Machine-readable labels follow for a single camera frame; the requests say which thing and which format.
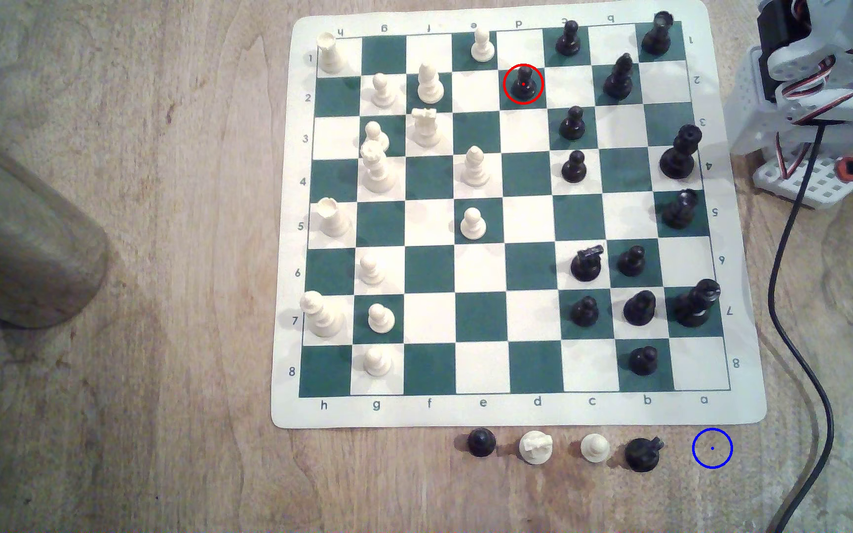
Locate black rook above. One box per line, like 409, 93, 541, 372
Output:
640, 10, 675, 57

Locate metal cylinder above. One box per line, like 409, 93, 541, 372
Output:
0, 111, 111, 330

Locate black king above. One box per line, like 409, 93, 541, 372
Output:
674, 278, 721, 329

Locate white queen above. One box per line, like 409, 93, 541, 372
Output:
360, 141, 398, 195

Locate black cable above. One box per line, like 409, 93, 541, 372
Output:
763, 122, 835, 533

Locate white rook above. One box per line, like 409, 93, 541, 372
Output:
317, 31, 346, 75
317, 197, 351, 238

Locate black queen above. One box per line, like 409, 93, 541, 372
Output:
659, 123, 703, 180

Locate white king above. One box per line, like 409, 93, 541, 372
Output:
411, 107, 441, 148

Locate green white chess mat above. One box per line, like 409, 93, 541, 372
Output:
271, 0, 768, 429

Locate black bishop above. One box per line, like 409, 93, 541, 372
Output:
622, 289, 658, 327
603, 52, 635, 101

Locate white knight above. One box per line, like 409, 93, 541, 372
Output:
519, 430, 554, 466

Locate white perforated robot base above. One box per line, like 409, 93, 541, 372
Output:
752, 137, 853, 212

